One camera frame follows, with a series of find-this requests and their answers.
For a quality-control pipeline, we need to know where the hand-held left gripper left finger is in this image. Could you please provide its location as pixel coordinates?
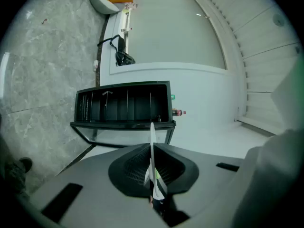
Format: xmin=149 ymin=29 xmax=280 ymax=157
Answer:
xmin=108 ymin=142 xmax=152 ymax=198

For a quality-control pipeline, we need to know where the black slotted file rack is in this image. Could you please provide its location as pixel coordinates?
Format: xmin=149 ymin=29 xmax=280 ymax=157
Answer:
xmin=70 ymin=80 xmax=177 ymax=149

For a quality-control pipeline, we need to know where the person's camouflage trouser leg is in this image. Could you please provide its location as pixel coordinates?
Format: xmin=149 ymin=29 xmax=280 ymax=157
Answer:
xmin=0 ymin=159 xmax=27 ymax=196

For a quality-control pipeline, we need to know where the person's black shoe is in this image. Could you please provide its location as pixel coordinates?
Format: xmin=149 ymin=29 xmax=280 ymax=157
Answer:
xmin=19 ymin=157 xmax=33 ymax=174

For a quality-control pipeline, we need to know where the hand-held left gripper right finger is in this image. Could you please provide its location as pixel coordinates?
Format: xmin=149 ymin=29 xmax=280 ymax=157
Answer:
xmin=153 ymin=142 xmax=200 ymax=196

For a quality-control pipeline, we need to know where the white paper sheet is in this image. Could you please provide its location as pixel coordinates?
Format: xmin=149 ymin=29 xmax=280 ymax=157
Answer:
xmin=143 ymin=122 xmax=168 ymax=199

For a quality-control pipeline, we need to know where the black shoulder bag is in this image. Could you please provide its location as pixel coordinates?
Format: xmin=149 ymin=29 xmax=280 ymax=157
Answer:
xmin=97 ymin=34 xmax=136 ymax=67

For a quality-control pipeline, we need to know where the frosted glass panel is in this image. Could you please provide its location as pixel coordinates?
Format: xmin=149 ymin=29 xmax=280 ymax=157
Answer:
xmin=127 ymin=0 xmax=228 ymax=70

